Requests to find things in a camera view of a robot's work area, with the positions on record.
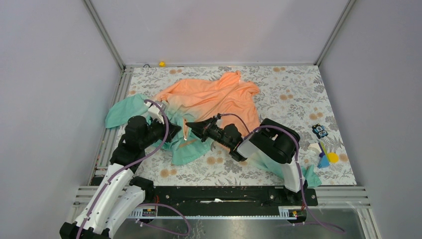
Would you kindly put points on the blue toy block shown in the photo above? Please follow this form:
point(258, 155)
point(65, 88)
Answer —
point(323, 162)

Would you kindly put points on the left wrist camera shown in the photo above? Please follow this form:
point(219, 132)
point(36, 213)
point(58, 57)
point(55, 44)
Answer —
point(155, 111)

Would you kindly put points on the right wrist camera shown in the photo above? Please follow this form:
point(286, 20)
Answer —
point(218, 116)

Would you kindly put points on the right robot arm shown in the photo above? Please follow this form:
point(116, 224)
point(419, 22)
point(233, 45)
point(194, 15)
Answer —
point(275, 141)

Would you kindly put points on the aluminium frame post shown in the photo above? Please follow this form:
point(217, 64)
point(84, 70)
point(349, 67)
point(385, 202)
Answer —
point(335, 31)
point(104, 33)

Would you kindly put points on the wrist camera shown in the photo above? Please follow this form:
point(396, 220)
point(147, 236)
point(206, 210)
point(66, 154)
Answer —
point(155, 111)
point(218, 116)

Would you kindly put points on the left aluminium frame post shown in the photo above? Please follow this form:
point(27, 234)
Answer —
point(104, 33)

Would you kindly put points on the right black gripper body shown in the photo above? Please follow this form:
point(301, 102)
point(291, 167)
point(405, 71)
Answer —
point(214, 132)

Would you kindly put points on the orange and teal jacket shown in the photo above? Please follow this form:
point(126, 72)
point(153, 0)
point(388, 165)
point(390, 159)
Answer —
point(195, 100)

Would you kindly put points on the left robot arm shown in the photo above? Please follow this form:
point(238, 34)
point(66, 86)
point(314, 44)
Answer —
point(121, 191)

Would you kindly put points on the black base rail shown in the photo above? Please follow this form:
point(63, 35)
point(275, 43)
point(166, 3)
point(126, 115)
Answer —
point(227, 201)

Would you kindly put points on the white toy piece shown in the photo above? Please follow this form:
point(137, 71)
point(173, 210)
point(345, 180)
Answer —
point(316, 147)

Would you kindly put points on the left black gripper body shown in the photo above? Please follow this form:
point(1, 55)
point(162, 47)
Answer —
point(156, 132)

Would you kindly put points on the blue owl toy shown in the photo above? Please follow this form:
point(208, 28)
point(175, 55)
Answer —
point(319, 130)

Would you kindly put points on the right aluminium frame post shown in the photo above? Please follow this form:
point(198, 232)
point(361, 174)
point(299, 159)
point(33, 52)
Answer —
point(335, 31)

